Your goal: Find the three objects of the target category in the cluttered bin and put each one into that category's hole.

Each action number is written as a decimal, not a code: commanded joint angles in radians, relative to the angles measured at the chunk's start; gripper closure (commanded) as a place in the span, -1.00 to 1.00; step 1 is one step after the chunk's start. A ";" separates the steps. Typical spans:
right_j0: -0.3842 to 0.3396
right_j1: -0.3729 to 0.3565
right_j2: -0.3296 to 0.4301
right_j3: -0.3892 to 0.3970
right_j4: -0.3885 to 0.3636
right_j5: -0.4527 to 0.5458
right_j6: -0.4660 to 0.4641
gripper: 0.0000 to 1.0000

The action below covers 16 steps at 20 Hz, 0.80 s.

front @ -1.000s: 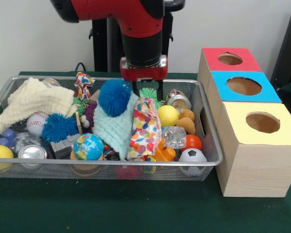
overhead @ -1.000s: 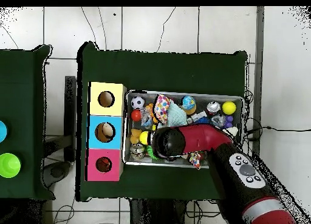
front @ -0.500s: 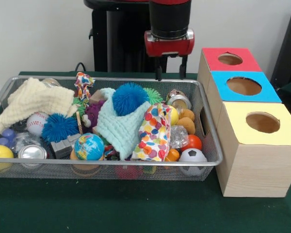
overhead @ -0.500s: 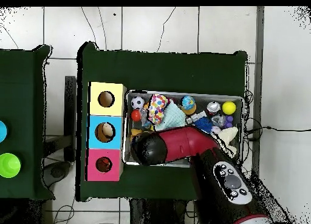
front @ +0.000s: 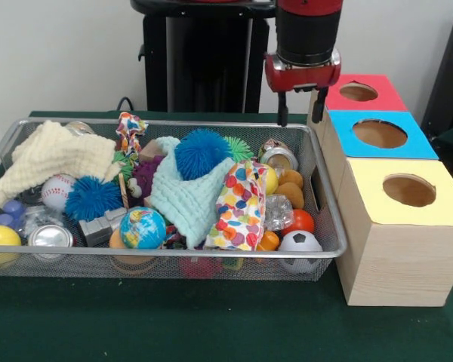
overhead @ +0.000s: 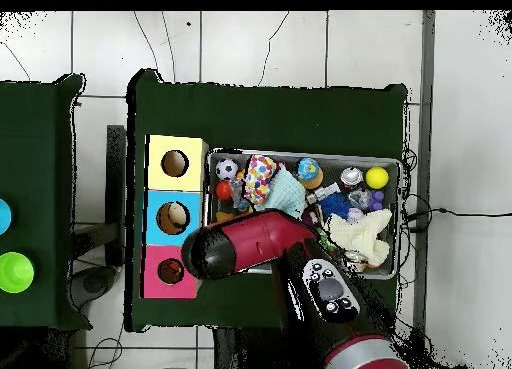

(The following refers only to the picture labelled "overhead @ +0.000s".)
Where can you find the large multicoloured patterned cloth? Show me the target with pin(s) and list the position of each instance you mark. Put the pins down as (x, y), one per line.
(260, 179)

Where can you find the orange striped tiger plush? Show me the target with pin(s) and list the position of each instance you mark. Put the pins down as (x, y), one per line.
(170, 270)

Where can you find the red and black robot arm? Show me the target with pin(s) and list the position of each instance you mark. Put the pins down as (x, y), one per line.
(260, 233)

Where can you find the wooden box with three holes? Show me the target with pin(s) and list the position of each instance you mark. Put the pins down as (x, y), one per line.
(192, 177)

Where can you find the mint green waffle cloth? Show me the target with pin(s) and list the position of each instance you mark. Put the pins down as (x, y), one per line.
(286, 193)

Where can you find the small red ball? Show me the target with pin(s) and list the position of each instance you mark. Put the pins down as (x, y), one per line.
(224, 190)

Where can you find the black and white soccer ball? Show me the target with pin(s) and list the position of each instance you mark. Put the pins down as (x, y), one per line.
(226, 170)

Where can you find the globe print ball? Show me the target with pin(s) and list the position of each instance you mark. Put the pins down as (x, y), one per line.
(308, 168)

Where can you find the blue spiky ball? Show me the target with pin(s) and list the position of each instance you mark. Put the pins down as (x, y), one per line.
(334, 205)

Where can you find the dark green table cloth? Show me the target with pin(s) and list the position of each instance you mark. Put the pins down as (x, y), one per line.
(280, 117)

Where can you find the red soda can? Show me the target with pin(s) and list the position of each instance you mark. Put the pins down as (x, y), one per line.
(352, 177)

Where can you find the cream waffle cloth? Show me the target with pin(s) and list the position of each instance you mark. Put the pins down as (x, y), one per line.
(356, 235)

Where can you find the yellow tennis ball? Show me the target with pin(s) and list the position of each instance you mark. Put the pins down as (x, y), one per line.
(377, 178)

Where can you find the green cloth covered side table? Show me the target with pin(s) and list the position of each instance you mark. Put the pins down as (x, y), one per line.
(36, 185)

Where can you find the green cup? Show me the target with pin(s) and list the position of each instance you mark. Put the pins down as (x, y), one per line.
(16, 272)

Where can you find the blue cup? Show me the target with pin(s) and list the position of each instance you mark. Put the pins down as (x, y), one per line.
(4, 217)

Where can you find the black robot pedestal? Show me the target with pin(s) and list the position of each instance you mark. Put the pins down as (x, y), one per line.
(240, 349)

